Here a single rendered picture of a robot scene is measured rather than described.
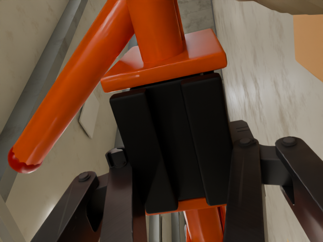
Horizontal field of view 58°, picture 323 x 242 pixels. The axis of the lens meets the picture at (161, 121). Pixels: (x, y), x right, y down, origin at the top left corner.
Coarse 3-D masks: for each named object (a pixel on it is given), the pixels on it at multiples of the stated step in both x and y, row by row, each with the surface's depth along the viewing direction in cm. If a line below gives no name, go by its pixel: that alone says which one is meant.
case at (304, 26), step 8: (296, 16) 33; (304, 16) 30; (312, 16) 28; (320, 16) 26; (296, 24) 33; (304, 24) 31; (312, 24) 28; (320, 24) 27; (296, 32) 34; (304, 32) 31; (312, 32) 29; (320, 32) 27; (296, 40) 34; (304, 40) 31; (312, 40) 29; (320, 40) 27; (296, 48) 35; (304, 48) 32; (312, 48) 30; (320, 48) 28; (296, 56) 35; (304, 56) 32; (312, 56) 30; (320, 56) 28; (304, 64) 33; (312, 64) 30; (320, 64) 28; (312, 72) 31; (320, 72) 29; (320, 80) 29
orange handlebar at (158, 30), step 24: (144, 0) 13; (168, 0) 13; (144, 24) 13; (168, 24) 13; (144, 48) 14; (168, 48) 14; (192, 216) 18; (216, 216) 18; (192, 240) 19; (216, 240) 19
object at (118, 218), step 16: (112, 160) 15; (128, 160) 15; (112, 176) 14; (128, 176) 14; (112, 192) 13; (128, 192) 12; (112, 208) 12; (128, 208) 11; (144, 208) 15; (112, 224) 11; (128, 224) 11; (144, 224) 13; (112, 240) 10; (128, 240) 10; (144, 240) 12
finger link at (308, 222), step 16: (288, 144) 13; (304, 144) 13; (288, 160) 12; (304, 160) 11; (320, 160) 11; (304, 176) 11; (320, 176) 10; (288, 192) 13; (304, 192) 10; (320, 192) 10; (304, 208) 11; (320, 208) 9; (304, 224) 11; (320, 224) 9; (320, 240) 10
